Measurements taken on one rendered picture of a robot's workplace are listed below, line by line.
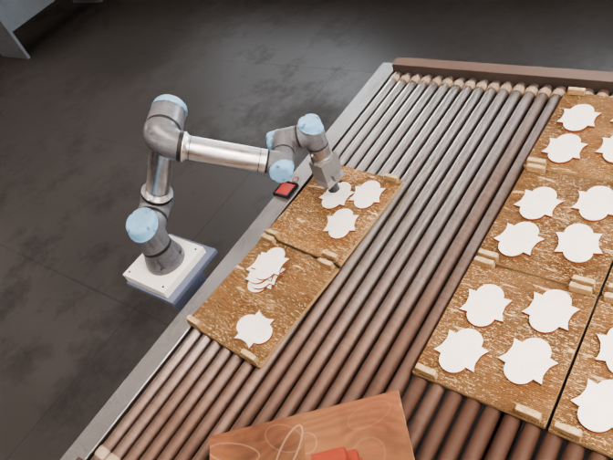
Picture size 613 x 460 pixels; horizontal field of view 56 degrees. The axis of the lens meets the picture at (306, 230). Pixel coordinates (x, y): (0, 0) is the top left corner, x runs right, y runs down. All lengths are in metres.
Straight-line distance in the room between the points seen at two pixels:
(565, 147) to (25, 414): 2.95
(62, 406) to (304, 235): 1.89
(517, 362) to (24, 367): 2.92
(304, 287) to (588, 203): 0.91
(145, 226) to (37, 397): 1.73
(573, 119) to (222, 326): 1.39
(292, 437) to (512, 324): 0.66
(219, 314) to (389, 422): 0.74
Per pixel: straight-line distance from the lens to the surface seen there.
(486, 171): 2.10
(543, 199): 1.94
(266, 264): 1.94
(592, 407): 1.55
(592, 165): 2.06
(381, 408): 1.47
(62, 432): 3.36
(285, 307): 1.85
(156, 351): 2.00
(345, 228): 1.98
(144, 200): 2.19
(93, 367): 3.47
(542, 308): 1.68
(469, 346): 1.63
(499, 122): 2.29
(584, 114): 2.25
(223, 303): 1.96
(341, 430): 1.47
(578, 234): 1.85
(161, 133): 1.84
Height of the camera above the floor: 2.34
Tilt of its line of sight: 44 degrees down
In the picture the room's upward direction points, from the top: 24 degrees counter-clockwise
